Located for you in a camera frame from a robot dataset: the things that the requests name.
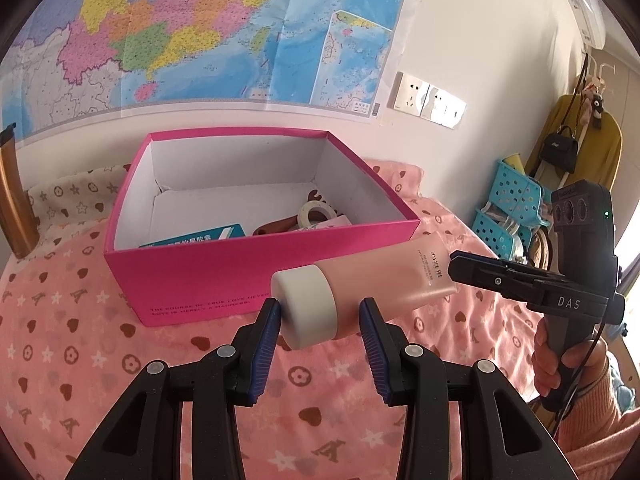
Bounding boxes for pink cosmetic tube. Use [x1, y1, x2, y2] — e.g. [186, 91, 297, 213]
[271, 234, 457, 350]

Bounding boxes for brown scissors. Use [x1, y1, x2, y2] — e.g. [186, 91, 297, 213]
[253, 190, 352, 236]

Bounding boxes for yellow hanging coat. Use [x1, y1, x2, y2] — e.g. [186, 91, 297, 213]
[524, 93, 625, 194]

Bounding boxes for white tape roll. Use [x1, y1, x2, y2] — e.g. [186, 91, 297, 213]
[297, 200, 337, 229]

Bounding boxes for right pink sleeve forearm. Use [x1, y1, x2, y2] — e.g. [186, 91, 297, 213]
[556, 342, 639, 479]

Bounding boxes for white air conditioner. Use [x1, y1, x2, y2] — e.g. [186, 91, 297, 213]
[568, 0, 606, 50]

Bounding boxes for pink cardboard box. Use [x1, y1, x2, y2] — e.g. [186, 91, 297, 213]
[104, 127, 419, 327]

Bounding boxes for white wall socket panel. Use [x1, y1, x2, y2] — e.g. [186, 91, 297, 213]
[390, 72, 466, 129]

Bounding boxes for colourful wall map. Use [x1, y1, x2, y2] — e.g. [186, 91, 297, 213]
[1, 0, 414, 140]

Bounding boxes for blue white small box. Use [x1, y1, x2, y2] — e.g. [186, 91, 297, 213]
[141, 223, 245, 248]

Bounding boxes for blue plastic basket rack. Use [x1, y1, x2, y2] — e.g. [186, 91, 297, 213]
[471, 160, 551, 262]

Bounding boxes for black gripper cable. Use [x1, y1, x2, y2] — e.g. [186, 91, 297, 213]
[549, 253, 624, 436]

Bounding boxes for pink patterned bed sheet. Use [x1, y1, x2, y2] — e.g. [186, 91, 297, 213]
[0, 158, 561, 480]

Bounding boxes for black handbag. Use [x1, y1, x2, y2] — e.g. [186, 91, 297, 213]
[540, 125, 579, 174]

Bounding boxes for wooden bed post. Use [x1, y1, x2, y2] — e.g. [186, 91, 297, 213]
[0, 122, 39, 259]

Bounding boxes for right hand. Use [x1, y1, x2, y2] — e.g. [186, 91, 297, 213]
[532, 318, 608, 398]

